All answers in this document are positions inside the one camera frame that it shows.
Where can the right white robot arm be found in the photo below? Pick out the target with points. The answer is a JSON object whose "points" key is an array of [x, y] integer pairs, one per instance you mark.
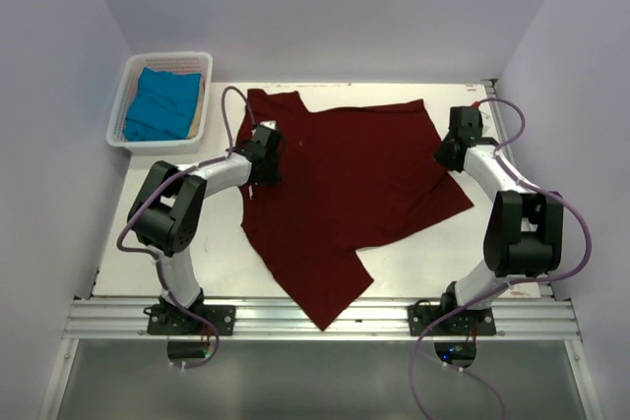
{"points": [[523, 237]]}

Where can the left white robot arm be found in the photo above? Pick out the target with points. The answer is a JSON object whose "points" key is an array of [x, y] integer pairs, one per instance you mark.
{"points": [[165, 215]]}

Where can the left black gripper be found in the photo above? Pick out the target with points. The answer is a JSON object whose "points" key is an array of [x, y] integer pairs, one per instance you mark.
{"points": [[274, 175]]}

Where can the blue t shirt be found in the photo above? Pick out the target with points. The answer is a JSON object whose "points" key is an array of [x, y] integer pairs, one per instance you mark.
{"points": [[166, 107]]}

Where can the white plastic basket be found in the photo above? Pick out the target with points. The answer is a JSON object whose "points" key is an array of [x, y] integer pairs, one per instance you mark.
{"points": [[176, 62]]}

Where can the dark red t shirt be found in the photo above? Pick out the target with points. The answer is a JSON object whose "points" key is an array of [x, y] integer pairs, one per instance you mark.
{"points": [[352, 178]]}

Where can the aluminium mounting rail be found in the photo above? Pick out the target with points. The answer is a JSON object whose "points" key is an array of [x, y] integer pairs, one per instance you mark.
{"points": [[368, 319]]}

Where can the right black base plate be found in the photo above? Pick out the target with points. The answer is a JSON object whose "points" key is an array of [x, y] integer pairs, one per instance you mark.
{"points": [[422, 313]]}

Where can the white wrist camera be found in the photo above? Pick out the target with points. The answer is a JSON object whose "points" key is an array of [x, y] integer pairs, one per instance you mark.
{"points": [[271, 124], [487, 121]]}

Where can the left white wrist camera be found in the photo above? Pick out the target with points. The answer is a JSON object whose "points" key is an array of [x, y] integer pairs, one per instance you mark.
{"points": [[271, 124]]}

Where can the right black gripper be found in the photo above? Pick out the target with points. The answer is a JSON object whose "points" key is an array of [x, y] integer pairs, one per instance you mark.
{"points": [[441, 156]]}

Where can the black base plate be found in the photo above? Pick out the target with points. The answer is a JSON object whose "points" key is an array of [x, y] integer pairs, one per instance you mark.
{"points": [[165, 319], [422, 313]]}

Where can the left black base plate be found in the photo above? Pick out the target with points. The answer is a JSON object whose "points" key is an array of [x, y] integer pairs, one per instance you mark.
{"points": [[165, 319]]}

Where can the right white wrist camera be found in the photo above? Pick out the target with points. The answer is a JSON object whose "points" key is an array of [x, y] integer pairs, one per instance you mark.
{"points": [[487, 121]]}

